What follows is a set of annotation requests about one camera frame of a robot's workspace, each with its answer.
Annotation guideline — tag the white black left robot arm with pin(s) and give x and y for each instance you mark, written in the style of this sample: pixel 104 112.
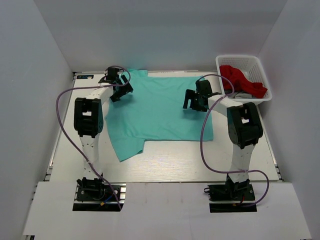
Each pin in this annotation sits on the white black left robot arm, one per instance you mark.
pixel 88 118

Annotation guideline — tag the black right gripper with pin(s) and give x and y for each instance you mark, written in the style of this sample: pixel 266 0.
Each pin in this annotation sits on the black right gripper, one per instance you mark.
pixel 189 95

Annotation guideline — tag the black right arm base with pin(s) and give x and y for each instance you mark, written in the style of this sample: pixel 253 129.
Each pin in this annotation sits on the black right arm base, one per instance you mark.
pixel 231 197

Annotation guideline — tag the dark label sticker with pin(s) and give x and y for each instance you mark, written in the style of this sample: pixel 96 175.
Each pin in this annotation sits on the dark label sticker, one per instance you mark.
pixel 85 77

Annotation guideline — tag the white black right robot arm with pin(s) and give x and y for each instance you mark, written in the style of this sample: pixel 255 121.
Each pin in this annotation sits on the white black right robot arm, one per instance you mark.
pixel 243 125

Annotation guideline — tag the red t shirt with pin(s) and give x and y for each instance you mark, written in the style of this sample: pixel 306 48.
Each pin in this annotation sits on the red t shirt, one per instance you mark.
pixel 240 82

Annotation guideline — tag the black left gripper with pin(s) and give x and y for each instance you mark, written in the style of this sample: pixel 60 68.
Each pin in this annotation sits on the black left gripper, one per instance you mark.
pixel 126 89

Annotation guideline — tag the grey t shirt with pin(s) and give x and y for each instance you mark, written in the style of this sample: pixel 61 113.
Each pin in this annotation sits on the grey t shirt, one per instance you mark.
pixel 239 94

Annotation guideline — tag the teal t shirt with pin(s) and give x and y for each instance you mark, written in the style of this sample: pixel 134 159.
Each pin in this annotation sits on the teal t shirt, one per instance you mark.
pixel 154 112

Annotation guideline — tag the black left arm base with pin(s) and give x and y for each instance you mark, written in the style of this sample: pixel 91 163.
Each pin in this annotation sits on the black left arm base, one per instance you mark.
pixel 95 195

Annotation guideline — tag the white plastic basket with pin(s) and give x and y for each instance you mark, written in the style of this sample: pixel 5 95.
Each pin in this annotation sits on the white plastic basket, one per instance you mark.
pixel 252 69

